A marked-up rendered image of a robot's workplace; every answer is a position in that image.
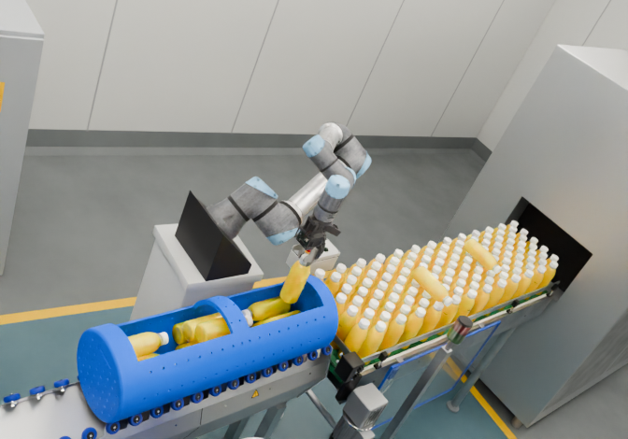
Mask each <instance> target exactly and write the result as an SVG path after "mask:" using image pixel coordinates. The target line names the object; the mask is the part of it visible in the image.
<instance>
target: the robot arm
mask: <svg viewBox="0 0 628 439"><path fill-rule="evenodd" d="M303 150H304V152H305V153H306V154H307V156H308V157H309V159H310V160H311V161H312V162H313V163H314V164H315V165H316V166H317V168H318V169H319V170H320V172H319V173H318V174H317V175H316V176H315V177H314V178H312V179H311V180H310V181H309V182H308V183H307V184H306V185H305V186H304V187H303V188H302V189H301V190H299V191H298V192H297V193H296V194H295V195H294V196H293V197H291V198H290V199H289V200H288V201H280V202H278V201H277V200H276V199H278V196H277V194H276V193H274V192H273V191H272V190H271V189H270V188H269V187H268V186H267V185H266V184H265V183H264V182H263V181H262V180H261V179H260V178H259V177H253V178H251V179H250V180H249V181H246V183H245V184H243V185H242V186H241V187H240V188H238V189H237V190H236V191H234V192H233V193H232V194H231V195H230V196H228V197H227V198H226V199H224V200H221V201H219V202H217V203H215V204H213V205H209V206H208V207H207V212H208V213H209V214H210V216H211V217H212V218H213V219H214V220H215V221H216V223H217V224H218V225H219V226H220V227H221V229H222V230H223V231H224V232H225V233H226V235H227V236H228V237H229V238H230V239H231V240H233V239H234V238H235V237H236V236H237V235H238V233H239V232H240V230H241V229H242V227H243V226H244V224H245V223H246V222H247V221H249V220H250V219H252V220H253V221H254V223H255V224H256V225H257V226H258V228H259V229H260V230H261V231H262V233H263V234H264V235H265V236H266V238H267V239H268V240H269V241H270V242H271V243H272V244H273V245H275V246H277V245H280V244H282V243H284V242H286V241H288V240H289V239H291V238H292V237H297V238H296V240H297V241H298V242H299V244H298V245H296V246H294V247H293V250H299V251H298V258H301V256H302V255H303V254H305V251H306V250H310V252H309V254H308V255H307V256H306V257H305V258H304V259H303V262H306V263H307V265H306V267H309V266H310V265H311V264H312V263H314V262H315V261H316V260H317V259H318V258H319V257H320V256H321V255H322V253H323V252H324V249H325V245H326V243H325V241H326V240H327V238H326V235H327V234H326V232H328V233H329V234H332V235H334V236H338V235H339V234H340V233H341V232H340V231H339V230H338V227H337V226H336V225H335V224H333V223H332V221H333V220H334V218H335V215H336V214H337V212H338V210H339V208H340V207H341V205H342V203H343V201H344V199H345V198H346V196H347V195H348V193H349V192H350V190H351V189H352V188H353V186H354V184H355V181H356V179H357V178H358V177H360V176H361V175H362V174H363V173H364V172H365V171H366V170H367V168H368V167H369V166H370V164H371V158H370V156H369V155H368V154H367V151H366V150H365V149H364V148H363V147H362V145H361V144H360V143H359V141H358V140H357V139H356V137H355V136H354V135H353V134H352V132H351V131H350V130H349V129H348V128H347V127H346V126H344V125H342V124H340V123H338V122H334V121H329V122H326V123H324V124H323V125H322V126H321V128H320V129H319V131H318V134H317V135H315V136H313V137H312V138H311V139H309V140H308V141H307V142H306V143H305V144H304V146H303ZM314 206H315V208H314V210H313V214H312V215H311V216H308V217H307V221H306V223H305V225H301V224H302V217H304V216H305V214H307V213H308V212H309V211H310V210H311V209H312V208H313V207H314ZM300 225H301V226H300ZM300 229H301V230H300ZM298 233H299V234H298Z"/></svg>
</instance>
